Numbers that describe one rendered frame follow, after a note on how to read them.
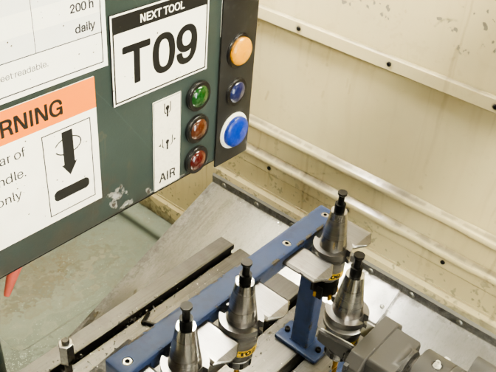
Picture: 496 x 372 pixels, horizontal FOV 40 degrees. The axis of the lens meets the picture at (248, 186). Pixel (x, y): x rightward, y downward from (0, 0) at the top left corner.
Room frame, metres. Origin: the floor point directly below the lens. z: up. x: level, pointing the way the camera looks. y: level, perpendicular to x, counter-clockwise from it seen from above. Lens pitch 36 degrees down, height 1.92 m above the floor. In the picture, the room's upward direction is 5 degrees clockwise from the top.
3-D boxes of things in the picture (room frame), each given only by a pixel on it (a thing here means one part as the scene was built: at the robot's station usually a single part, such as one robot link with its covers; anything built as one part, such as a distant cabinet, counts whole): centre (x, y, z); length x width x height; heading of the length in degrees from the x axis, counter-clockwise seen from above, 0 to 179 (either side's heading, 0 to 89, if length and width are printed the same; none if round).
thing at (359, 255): (0.69, -0.16, 1.31); 0.02 x 0.02 x 0.03
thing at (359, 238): (0.88, -0.18, 1.21); 0.07 x 0.05 x 0.01; 52
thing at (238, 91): (0.54, 0.02, 1.64); 0.02 x 0.01 x 0.02; 142
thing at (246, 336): (0.66, -0.01, 1.21); 0.06 x 0.06 x 0.03
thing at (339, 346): (0.66, -0.14, 1.19); 0.06 x 0.02 x 0.03; 52
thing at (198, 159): (0.50, 0.05, 1.58); 0.02 x 0.01 x 0.02; 142
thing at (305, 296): (0.91, -0.13, 1.05); 0.10 x 0.05 x 0.30; 52
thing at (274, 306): (0.70, -0.04, 1.21); 0.07 x 0.05 x 0.01; 52
